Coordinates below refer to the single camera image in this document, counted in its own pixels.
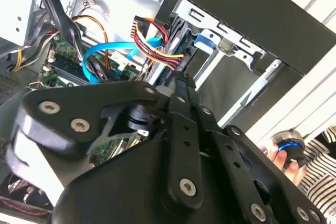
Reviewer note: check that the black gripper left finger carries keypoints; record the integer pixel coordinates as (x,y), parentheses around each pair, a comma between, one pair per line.
(78,98)

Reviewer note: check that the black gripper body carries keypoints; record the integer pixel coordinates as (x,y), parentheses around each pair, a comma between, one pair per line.
(118,187)

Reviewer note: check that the person's bare hand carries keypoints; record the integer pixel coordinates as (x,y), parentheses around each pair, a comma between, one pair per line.
(279,159)

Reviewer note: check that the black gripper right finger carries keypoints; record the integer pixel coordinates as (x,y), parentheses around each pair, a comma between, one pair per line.
(225,140)

